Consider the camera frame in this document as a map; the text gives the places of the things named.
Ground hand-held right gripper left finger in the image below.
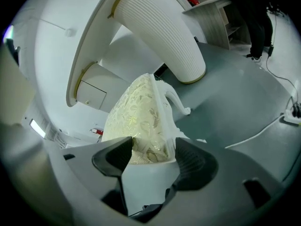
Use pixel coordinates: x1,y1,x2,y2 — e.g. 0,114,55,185
47,136,134,226

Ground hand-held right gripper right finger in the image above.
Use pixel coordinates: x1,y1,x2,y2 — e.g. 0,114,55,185
150,137,287,226

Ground cream upholstered stool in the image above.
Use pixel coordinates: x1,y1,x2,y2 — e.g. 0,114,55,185
101,73,207,166

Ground white curved desk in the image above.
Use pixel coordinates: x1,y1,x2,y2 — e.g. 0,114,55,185
65,0,207,114

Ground white power strip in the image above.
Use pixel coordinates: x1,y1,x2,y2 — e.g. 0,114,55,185
282,102,301,126

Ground grey wooden shelf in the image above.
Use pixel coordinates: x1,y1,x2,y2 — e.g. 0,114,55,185
182,0,253,50

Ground white power cable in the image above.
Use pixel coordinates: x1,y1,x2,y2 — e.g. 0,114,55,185
224,114,286,149

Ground thin black cable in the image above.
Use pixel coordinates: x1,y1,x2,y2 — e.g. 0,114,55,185
265,8,299,97

